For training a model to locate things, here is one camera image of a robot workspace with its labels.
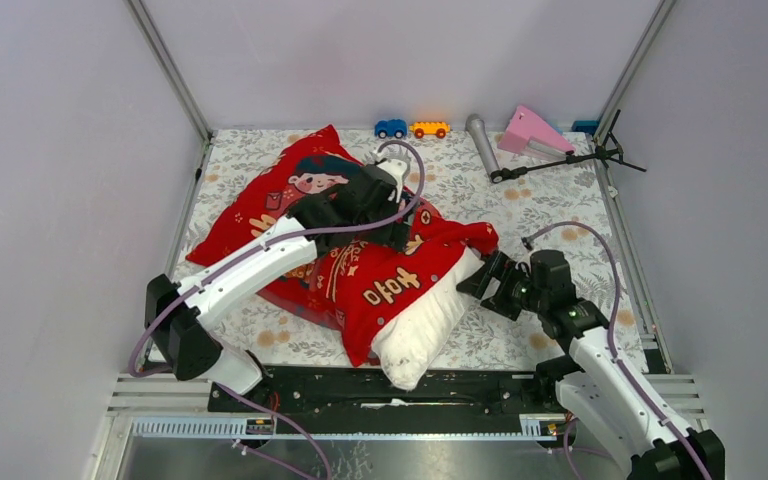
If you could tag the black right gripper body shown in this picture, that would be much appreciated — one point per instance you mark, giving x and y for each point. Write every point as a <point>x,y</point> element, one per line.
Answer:
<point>514,292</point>

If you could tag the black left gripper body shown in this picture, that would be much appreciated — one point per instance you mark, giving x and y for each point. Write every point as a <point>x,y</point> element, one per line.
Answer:
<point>394,235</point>

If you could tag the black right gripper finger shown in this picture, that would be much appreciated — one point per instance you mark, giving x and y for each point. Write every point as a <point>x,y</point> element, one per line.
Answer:
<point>500,259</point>
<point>476,285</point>

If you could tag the red cartoon print pillowcase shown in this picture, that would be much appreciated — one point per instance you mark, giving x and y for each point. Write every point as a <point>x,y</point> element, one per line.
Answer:
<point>355,289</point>

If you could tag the white pillow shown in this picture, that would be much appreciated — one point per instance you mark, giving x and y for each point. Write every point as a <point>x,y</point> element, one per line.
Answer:
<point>407,346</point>

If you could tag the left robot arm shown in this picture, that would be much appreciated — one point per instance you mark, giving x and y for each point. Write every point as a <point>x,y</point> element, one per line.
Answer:
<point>180,317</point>

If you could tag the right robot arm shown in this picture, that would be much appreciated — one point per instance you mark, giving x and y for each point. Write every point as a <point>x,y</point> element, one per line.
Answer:
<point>593,379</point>

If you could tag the floral fern print sheet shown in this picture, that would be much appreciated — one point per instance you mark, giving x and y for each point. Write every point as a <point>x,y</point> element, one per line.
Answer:
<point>564,206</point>

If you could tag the blue toy car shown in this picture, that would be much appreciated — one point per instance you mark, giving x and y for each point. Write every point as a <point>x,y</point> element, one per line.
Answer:
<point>391,128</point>

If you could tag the yellow toy car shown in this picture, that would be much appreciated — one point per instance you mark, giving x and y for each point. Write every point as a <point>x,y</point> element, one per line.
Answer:
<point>421,129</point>

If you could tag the pink wedge block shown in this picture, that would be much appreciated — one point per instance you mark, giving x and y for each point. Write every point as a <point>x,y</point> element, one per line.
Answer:
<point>527,131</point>

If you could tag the silver microphone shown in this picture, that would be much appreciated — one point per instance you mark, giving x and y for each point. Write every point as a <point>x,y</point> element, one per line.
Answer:
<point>475,127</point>

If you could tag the black tripod stand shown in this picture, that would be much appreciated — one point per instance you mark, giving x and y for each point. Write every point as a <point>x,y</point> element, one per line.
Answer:
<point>609,149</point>

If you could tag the blue block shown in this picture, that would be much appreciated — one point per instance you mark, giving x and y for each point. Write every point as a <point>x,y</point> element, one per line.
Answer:
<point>585,126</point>

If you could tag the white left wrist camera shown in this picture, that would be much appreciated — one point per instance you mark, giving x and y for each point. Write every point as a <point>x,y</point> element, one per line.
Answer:
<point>396,164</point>

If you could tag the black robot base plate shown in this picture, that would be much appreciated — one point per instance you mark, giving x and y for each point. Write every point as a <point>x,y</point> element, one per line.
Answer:
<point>343,397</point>

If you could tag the right aluminium frame post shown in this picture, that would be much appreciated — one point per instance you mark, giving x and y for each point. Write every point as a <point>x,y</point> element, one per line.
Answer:
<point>654,26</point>

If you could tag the aluminium frame post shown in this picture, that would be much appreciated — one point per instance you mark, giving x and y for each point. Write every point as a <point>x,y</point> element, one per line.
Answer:
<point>162,54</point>
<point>654,26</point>

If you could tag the slotted aluminium rail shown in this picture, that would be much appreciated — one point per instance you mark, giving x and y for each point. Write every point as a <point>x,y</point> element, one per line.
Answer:
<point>518,428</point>

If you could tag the left aluminium frame post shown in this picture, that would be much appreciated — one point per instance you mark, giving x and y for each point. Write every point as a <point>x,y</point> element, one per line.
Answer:
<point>162,54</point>

